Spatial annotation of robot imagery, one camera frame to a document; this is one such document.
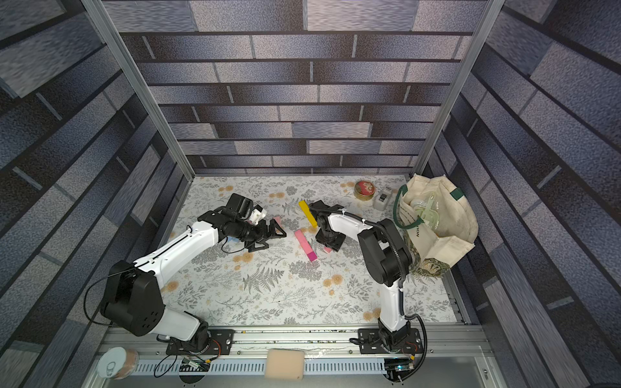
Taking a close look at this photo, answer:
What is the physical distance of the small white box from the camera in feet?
3.56

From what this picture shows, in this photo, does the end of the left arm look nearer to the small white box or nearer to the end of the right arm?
the end of the right arm

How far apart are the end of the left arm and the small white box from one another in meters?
0.50
